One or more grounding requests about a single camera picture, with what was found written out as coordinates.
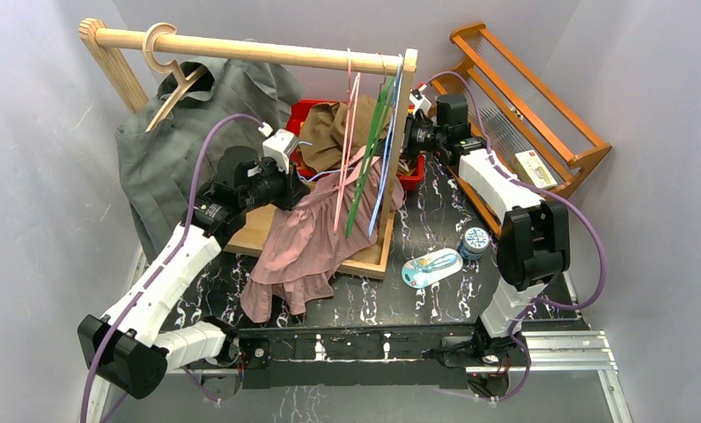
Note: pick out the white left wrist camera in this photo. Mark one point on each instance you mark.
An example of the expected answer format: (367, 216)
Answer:
(278, 145)

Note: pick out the green plastic hanger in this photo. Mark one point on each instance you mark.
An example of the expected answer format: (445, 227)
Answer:
(364, 169)

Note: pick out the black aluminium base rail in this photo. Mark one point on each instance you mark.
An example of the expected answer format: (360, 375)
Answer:
(262, 357)

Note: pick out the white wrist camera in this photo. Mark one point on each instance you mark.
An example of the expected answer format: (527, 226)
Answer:
(418, 101)
(278, 145)

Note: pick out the small white box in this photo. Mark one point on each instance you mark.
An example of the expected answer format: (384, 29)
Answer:
(530, 168)

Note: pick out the blue patterned round tin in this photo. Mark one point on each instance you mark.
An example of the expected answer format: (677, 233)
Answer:
(473, 243)

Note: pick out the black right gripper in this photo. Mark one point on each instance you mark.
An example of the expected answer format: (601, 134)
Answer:
(410, 122)

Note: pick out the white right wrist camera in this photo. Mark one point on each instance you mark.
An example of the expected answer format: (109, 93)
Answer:
(418, 101)

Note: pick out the grey garment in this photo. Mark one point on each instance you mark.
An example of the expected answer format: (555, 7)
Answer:
(156, 167)

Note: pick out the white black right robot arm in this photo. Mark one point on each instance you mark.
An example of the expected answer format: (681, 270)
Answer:
(533, 246)

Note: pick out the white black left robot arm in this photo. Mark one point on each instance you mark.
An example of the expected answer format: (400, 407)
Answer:
(169, 268)

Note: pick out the pink wire hanger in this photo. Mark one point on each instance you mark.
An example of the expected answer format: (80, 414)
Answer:
(353, 82)

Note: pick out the white blister pack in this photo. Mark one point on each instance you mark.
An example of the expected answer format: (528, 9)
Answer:
(426, 270)

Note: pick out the wooden clothes hanger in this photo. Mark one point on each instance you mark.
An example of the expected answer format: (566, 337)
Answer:
(183, 82)

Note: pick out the brown garment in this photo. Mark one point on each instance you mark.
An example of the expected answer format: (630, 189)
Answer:
(324, 129)

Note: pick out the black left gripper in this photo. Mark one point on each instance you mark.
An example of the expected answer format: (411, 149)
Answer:
(291, 188)

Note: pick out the light blue wire hanger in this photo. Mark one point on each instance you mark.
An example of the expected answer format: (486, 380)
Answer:
(385, 152)

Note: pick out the pink garment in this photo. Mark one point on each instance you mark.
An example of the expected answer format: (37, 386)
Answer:
(306, 246)

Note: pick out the red plastic bin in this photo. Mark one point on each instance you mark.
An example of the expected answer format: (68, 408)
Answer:
(409, 178)

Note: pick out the wooden clothes rack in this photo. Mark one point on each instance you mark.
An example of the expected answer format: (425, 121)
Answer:
(106, 46)

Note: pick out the orange wooden shoe rack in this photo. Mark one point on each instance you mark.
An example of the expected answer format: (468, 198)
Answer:
(518, 111)

